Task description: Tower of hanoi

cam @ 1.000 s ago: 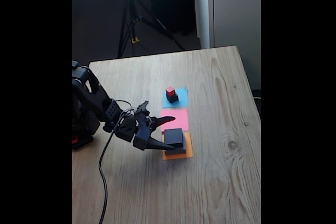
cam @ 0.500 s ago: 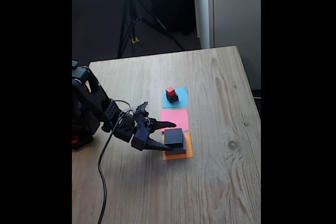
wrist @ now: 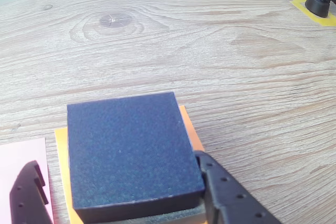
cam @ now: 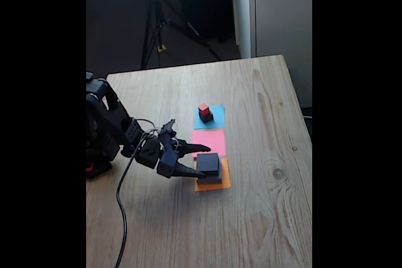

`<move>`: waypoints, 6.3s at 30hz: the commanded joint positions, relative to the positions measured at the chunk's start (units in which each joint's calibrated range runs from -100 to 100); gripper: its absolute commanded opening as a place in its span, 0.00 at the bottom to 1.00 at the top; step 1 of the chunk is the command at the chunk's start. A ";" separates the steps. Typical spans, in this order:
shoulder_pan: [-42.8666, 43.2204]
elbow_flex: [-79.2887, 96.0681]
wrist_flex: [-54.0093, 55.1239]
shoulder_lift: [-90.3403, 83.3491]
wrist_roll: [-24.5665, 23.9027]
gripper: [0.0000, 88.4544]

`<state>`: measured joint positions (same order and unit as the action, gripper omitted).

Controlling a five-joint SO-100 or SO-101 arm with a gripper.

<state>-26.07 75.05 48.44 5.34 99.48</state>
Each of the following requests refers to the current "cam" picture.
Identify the pink paper sheet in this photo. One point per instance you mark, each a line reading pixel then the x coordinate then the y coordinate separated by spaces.
pixel 208 139

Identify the medium black square block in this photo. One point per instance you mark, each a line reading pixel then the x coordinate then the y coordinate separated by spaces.
pixel 208 164

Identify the large grey square block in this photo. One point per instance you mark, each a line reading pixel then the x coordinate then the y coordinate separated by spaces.
pixel 213 181

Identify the small dark grey cube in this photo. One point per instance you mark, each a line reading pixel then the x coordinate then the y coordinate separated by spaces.
pixel 207 118

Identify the blue paper sheet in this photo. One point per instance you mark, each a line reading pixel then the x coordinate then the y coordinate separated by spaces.
pixel 218 117

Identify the small red cube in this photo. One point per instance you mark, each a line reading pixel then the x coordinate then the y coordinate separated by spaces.
pixel 203 109

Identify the orange paper sheet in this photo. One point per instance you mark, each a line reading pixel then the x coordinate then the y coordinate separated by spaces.
pixel 226 180

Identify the red black table clamp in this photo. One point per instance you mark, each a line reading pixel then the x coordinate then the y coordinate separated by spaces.
pixel 89 166

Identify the yellow tag on tripod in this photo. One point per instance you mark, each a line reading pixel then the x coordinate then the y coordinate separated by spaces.
pixel 161 48

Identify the black tripod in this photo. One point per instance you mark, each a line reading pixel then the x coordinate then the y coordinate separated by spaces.
pixel 156 23

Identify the white grey cabinet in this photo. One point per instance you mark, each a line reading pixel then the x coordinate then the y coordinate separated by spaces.
pixel 282 13

